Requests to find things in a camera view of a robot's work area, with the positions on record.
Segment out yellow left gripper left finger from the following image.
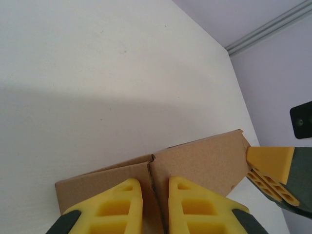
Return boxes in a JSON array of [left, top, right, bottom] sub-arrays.
[[50, 177, 144, 234]]

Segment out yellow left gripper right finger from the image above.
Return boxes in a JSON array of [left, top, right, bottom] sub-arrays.
[[168, 175, 258, 234]]

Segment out brown cardboard box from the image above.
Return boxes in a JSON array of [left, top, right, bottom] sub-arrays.
[[55, 128, 252, 234]]

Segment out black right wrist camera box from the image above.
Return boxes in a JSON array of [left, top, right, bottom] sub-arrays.
[[289, 100, 312, 140]]

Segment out aluminium corner frame post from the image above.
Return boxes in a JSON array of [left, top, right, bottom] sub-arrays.
[[224, 0, 312, 56]]

